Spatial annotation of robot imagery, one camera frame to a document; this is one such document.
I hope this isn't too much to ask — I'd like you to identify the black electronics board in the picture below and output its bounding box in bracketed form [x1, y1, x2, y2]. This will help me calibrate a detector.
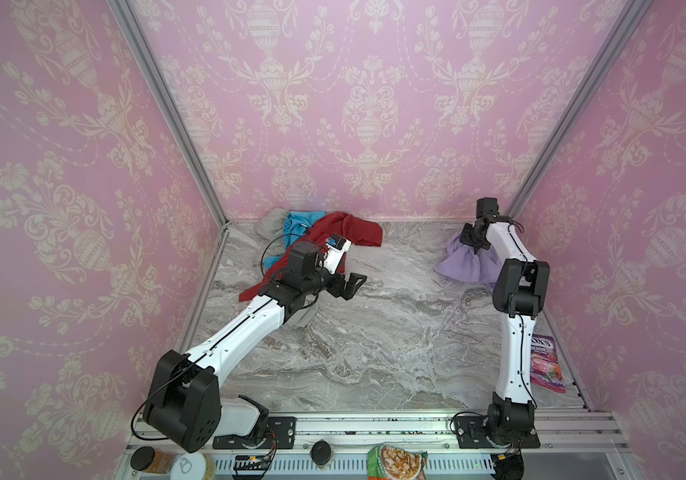
[233, 454, 274, 479]

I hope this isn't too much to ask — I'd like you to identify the white round container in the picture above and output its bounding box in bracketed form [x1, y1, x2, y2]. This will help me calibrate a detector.
[170, 452, 217, 480]

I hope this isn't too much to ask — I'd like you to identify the green snack packet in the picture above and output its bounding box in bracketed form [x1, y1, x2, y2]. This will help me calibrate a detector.
[367, 444, 429, 480]

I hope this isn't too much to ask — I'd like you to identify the lavender cloth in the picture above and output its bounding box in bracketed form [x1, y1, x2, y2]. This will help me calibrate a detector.
[434, 233, 504, 285]

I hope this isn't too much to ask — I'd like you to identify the grey-green cloth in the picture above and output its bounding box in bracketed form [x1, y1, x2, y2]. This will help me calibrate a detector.
[255, 208, 319, 328]

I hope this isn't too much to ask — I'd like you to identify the purple candy bag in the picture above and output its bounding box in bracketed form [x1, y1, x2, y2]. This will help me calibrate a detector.
[530, 334, 566, 393]

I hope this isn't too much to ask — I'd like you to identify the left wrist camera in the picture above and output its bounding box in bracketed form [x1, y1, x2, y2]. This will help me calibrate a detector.
[324, 234, 352, 274]

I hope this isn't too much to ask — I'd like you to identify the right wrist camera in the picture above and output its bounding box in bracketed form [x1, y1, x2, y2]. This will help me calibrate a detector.
[476, 197, 500, 220]

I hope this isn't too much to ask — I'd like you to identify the corner aluminium post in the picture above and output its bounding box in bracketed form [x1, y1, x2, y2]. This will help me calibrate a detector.
[107, 0, 228, 229]
[506, 0, 652, 219]

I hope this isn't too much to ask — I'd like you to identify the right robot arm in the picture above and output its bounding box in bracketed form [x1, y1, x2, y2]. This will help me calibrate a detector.
[460, 197, 550, 447]

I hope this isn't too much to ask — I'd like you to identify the black round knob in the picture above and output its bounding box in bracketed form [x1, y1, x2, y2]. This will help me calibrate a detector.
[310, 440, 334, 469]

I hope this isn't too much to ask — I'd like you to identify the teal cloth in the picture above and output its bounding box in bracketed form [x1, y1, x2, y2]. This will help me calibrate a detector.
[256, 208, 326, 272]

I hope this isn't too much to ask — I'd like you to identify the aluminium frame rail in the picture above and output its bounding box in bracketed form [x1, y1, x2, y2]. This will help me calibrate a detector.
[116, 410, 644, 480]

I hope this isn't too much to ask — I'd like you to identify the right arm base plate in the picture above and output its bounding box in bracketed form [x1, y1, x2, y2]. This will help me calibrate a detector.
[449, 412, 541, 450]

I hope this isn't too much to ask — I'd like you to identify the right corner aluminium post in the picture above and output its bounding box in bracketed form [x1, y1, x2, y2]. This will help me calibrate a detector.
[506, 0, 652, 219]

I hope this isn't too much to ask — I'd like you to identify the brown lidded jar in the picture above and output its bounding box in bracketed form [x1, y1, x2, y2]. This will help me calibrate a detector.
[130, 446, 176, 474]

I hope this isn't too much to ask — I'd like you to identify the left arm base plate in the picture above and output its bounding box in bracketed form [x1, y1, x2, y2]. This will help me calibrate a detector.
[212, 416, 297, 450]

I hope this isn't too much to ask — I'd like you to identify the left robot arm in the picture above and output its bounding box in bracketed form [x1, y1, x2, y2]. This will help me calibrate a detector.
[142, 234, 367, 453]

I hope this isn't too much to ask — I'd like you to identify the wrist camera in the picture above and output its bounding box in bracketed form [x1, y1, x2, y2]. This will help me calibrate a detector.
[324, 234, 352, 274]
[476, 197, 500, 220]

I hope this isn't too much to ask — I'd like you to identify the left corner aluminium post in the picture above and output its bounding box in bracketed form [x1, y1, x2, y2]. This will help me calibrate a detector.
[107, 0, 228, 229]

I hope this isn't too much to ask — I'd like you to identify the dark red cloth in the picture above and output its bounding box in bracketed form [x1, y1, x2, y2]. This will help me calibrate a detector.
[239, 212, 384, 302]

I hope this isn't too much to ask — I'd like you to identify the black round object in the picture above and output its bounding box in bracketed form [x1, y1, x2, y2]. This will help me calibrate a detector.
[491, 453, 525, 480]

